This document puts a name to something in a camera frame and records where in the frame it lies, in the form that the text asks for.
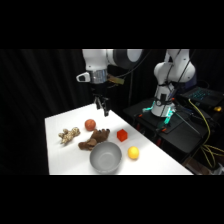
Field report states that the green base light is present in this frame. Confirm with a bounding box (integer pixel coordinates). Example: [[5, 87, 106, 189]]
[[142, 99, 176, 125]]

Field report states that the beige plush animal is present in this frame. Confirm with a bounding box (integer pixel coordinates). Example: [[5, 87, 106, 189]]
[[57, 126, 81, 145]]

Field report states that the red cube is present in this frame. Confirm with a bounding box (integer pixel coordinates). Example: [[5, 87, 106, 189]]
[[116, 128, 129, 143]]

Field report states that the orange-red ball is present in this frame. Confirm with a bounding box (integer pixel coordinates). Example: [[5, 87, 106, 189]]
[[84, 118, 97, 132]]

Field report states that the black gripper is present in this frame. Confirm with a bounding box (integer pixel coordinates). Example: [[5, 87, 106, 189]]
[[90, 81, 111, 118]]

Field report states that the brown circuit board on wrist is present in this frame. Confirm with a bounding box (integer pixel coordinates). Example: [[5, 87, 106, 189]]
[[106, 74, 126, 86]]

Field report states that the black robot stand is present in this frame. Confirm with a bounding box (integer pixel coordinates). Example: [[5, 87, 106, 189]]
[[122, 96, 224, 165]]

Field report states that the yellow cable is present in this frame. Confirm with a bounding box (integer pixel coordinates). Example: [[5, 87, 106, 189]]
[[187, 98, 224, 169]]

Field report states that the yellow lemon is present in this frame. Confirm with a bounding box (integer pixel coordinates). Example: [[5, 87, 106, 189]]
[[127, 145, 140, 161]]

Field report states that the black laptop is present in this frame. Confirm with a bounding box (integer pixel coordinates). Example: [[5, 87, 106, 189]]
[[179, 85, 224, 108]]

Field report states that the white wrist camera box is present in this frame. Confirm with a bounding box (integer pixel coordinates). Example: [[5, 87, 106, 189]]
[[75, 71, 91, 84]]

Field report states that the brown plush deer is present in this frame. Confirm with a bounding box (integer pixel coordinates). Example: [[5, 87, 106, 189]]
[[77, 128, 111, 152]]

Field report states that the grey bowl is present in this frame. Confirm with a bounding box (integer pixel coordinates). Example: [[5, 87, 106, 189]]
[[89, 141, 123, 175]]

